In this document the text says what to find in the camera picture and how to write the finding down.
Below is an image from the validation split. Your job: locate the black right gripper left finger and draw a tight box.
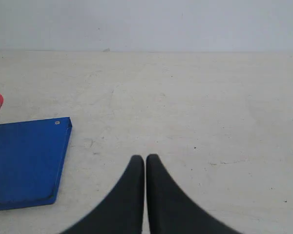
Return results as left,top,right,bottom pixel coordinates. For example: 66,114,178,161
63,155,145,234

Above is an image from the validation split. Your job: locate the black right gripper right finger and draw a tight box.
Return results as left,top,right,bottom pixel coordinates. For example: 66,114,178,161
146,154,238,234

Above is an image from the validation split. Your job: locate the blue binder folder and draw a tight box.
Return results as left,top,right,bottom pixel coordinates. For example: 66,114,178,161
0,117,72,211

